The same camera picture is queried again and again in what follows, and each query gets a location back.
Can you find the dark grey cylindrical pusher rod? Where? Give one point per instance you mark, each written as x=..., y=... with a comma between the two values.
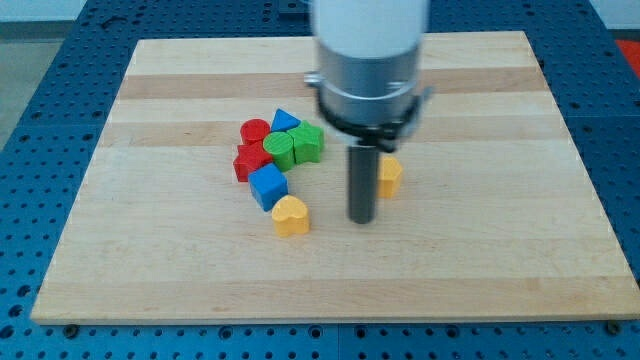
x=363, y=162

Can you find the yellow hexagon block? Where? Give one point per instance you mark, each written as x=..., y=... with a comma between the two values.
x=389, y=176

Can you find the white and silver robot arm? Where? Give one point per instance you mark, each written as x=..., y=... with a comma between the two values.
x=367, y=83

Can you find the green star block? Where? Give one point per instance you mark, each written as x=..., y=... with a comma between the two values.
x=308, y=142

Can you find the red star block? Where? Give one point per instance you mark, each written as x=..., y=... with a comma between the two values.
x=250, y=158

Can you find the green cylinder block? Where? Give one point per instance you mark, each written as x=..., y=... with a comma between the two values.
x=280, y=146

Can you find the blue triangle block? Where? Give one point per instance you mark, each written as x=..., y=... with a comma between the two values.
x=284, y=121

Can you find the yellow heart block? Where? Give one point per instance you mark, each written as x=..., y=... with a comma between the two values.
x=290, y=216

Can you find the blue cube block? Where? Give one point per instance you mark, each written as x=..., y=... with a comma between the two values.
x=268, y=185

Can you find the red cylinder block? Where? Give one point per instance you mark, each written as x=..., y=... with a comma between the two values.
x=254, y=130

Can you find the wooden board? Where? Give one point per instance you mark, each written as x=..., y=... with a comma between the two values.
x=496, y=218

